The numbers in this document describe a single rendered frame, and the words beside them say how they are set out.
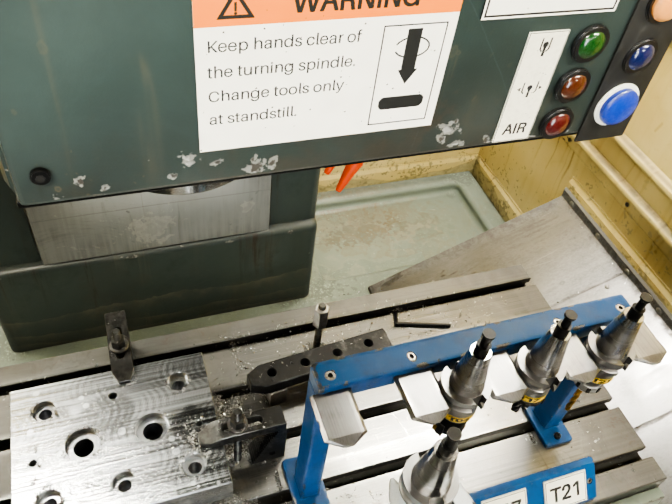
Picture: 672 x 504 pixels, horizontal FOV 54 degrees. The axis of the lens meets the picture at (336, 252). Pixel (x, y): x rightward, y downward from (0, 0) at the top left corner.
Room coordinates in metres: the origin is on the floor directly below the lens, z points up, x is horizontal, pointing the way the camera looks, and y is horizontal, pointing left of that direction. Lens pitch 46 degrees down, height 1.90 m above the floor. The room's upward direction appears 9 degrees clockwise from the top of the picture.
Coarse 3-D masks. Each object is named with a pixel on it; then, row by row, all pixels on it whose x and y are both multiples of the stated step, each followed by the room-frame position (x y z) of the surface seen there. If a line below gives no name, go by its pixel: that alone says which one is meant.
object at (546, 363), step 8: (552, 328) 0.51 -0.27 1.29; (544, 336) 0.51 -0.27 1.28; (552, 336) 0.50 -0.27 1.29; (568, 336) 0.50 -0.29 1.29; (536, 344) 0.51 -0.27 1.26; (544, 344) 0.50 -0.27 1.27; (552, 344) 0.50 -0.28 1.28; (560, 344) 0.50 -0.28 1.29; (528, 352) 0.52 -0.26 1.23; (536, 352) 0.50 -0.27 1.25; (544, 352) 0.50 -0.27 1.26; (552, 352) 0.49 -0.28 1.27; (560, 352) 0.49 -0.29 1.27; (528, 360) 0.50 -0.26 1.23; (536, 360) 0.50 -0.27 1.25; (544, 360) 0.49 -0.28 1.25; (552, 360) 0.49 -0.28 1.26; (560, 360) 0.49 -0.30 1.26; (528, 368) 0.50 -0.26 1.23; (536, 368) 0.49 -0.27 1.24; (544, 368) 0.49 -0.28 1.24; (552, 368) 0.49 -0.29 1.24; (544, 376) 0.49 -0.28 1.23; (552, 376) 0.49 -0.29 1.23
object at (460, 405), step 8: (448, 368) 0.48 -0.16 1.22; (448, 376) 0.47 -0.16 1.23; (488, 376) 0.48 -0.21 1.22; (440, 384) 0.46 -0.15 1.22; (448, 384) 0.45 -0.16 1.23; (488, 384) 0.46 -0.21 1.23; (448, 392) 0.44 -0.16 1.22; (488, 392) 0.45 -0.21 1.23; (448, 400) 0.44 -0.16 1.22; (456, 400) 0.43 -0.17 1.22; (464, 400) 0.44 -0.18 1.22; (472, 400) 0.44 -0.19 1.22; (480, 400) 0.45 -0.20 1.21; (456, 408) 0.43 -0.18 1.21; (464, 408) 0.43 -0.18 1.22; (472, 408) 0.43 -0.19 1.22; (480, 408) 0.44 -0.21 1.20
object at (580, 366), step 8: (576, 336) 0.57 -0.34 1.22; (568, 344) 0.55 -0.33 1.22; (576, 344) 0.56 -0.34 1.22; (568, 352) 0.54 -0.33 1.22; (576, 352) 0.54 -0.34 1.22; (584, 352) 0.54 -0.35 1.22; (568, 360) 0.53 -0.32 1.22; (576, 360) 0.53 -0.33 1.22; (584, 360) 0.53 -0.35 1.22; (592, 360) 0.53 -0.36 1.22; (568, 368) 0.51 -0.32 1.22; (576, 368) 0.52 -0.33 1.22; (584, 368) 0.52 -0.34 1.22; (592, 368) 0.52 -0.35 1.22; (568, 376) 0.50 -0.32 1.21; (576, 376) 0.50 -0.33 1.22; (584, 376) 0.51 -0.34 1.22; (592, 376) 0.51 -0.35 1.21
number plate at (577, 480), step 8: (576, 472) 0.51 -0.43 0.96; (584, 472) 0.51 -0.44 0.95; (552, 480) 0.49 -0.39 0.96; (560, 480) 0.49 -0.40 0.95; (568, 480) 0.50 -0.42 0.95; (576, 480) 0.50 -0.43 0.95; (584, 480) 0.50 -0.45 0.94; (544, 488) 0.48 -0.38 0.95; (552, 488) 0.48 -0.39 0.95; (560, 488) 0.48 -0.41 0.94; (568, 488) 0.49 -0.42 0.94; (576, 488) 0.49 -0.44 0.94; (584, 488) 0.50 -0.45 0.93; (544, 496) 0.47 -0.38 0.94; (552, 496) 0.47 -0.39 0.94; (560, 496) 0.48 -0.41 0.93; (568, 496) 0.48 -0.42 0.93; (576, 496) 0.48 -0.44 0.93; (584, 496) 0.49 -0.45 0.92
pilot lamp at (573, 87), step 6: (576, 78) 0.41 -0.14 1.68; (582, 78) 0.41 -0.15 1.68; (564, 84) 0.41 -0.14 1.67; (570, 84) 0.41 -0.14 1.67; (576, 84) 0.41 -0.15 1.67; (582, 84) 0.41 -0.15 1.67; (564, 90) 0.41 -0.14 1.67; (570, 90) 0.41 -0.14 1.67; (576, 90) 0.41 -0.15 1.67; (582, 90) 0.42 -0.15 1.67; (564, 96) 0.41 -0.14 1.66; (570, 96) 0.41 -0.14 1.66; (576, 96) 0.42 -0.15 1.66
